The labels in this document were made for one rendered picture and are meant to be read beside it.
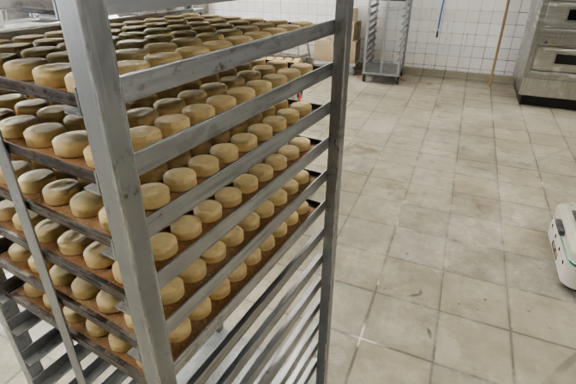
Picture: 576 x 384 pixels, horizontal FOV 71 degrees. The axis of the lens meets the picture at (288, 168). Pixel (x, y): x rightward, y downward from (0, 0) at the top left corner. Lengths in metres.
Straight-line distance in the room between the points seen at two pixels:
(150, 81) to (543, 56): 4.93
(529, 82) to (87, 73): 5.10
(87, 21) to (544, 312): 2.20
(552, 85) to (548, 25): 0.65
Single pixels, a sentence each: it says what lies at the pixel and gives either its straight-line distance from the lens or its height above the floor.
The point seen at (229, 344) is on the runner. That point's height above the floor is 0.79.
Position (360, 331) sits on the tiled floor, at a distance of 1.94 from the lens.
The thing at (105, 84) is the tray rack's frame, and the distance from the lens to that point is 0.42.
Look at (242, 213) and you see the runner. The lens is 0.72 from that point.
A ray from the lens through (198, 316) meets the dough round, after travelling 0.79.
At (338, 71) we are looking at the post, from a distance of 0.93.
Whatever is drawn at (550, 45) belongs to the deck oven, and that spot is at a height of 0.68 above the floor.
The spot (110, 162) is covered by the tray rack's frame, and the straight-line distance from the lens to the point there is 0.44.
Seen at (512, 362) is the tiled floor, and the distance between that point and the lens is 2.03.
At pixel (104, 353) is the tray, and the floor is 0.86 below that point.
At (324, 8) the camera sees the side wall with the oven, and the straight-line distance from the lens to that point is 6.50.
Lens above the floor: 1.44
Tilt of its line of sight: 27 degrees down
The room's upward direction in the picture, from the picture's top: straight up
